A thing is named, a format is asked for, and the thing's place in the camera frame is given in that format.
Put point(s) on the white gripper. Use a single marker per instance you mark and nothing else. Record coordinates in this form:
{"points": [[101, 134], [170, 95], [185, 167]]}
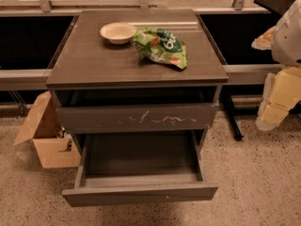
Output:
{"points": [[288, 41]]}

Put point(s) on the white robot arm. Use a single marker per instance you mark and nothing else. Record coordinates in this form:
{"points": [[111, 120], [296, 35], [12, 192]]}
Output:
{"points": [[284, 39]]}

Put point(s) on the dark grey drawer cabinet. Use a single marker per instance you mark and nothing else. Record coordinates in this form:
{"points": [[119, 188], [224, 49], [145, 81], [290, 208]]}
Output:
{"points": [[89, 61]]}

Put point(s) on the scratched top grey drawer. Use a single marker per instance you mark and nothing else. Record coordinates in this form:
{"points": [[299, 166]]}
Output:
{"points": [[137, 110]]}

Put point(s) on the green chip bag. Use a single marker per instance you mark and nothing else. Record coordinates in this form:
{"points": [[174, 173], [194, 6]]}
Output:
{"points": [[160, 46]]}

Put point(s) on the white bowl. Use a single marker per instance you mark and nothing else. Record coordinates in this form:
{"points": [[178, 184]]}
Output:
{"points": [[118, 33]]}

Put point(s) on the open cardboard box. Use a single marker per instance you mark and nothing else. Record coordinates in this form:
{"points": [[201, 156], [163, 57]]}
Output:
{"points": [[42, 126]]}

